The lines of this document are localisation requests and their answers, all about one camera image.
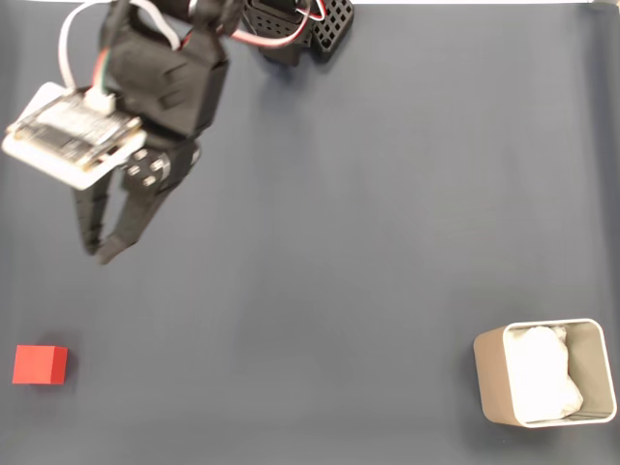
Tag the red cube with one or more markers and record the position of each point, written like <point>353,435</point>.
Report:
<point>36,364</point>

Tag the metal box with rounded corners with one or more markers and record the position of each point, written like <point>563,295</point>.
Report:
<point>491,378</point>

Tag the camera board on white mount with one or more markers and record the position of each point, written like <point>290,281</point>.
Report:
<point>68,135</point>

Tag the white crumpled paper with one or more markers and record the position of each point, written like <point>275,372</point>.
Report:
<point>537,373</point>

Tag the dark table mat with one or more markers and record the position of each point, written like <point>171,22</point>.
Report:
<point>339,242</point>

